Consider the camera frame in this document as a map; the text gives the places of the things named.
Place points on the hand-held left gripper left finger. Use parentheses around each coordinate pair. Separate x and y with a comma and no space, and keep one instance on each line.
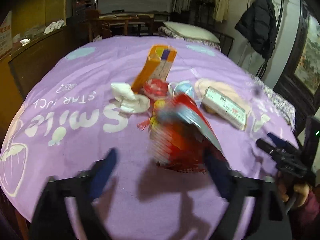
(105,170)

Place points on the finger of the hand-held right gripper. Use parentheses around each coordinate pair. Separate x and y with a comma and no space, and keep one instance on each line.
(270,148)
(278,140)

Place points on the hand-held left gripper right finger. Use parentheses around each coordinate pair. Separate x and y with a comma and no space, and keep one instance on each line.
(217,175)

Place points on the red snack packet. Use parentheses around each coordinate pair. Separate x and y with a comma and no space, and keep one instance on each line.
(180,142)

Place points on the white tissue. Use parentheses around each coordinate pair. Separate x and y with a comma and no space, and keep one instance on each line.
(130,100)

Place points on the blue face mask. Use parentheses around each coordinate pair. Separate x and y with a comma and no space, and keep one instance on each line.
(183,88)

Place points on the person's right forearm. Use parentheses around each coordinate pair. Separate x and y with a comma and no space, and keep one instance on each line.
(310,215)

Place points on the person's right hand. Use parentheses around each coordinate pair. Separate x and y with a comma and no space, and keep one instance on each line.
(301,192)

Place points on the floral bed sheet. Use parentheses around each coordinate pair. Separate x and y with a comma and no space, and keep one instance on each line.
(280,97)

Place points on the white printed box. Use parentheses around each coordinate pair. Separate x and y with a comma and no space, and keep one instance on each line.
(225,107)

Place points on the yellow and red wrapper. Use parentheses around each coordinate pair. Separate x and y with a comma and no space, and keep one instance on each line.
(158,104)

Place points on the framed landscape painting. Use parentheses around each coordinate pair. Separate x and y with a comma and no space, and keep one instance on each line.
(310,60)

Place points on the purple printed blanket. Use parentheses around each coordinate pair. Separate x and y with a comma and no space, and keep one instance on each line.
(75,80)

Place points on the round clear plastic container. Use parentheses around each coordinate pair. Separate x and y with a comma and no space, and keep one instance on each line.
(155,87)

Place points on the orange carton box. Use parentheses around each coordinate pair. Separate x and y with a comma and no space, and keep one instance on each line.
(145,72)

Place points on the black jacket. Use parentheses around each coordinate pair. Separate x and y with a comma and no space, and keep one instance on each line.
(257,25)

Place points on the black metal coat rack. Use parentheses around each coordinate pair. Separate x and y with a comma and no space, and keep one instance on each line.
(282,5)

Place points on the wooden glass cabinet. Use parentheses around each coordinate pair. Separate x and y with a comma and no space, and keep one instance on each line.
(32,55)

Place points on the white pillow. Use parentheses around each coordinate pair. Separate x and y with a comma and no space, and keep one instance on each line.
(190,31)

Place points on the beige coat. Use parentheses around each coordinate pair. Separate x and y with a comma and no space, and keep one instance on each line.
(221,2)

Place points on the folded floral quilt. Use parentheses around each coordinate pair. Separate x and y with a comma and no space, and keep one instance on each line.
(161,31)

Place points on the small white cloth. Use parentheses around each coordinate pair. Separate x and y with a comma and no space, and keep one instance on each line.
(25,42)

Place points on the wooden desk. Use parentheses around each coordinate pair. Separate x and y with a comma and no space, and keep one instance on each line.
(125,17)

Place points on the red and white sign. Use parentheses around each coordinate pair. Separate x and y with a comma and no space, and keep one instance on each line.
(5,35)

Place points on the black metal bed frame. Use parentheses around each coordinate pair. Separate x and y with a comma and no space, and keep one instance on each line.
(227,42)

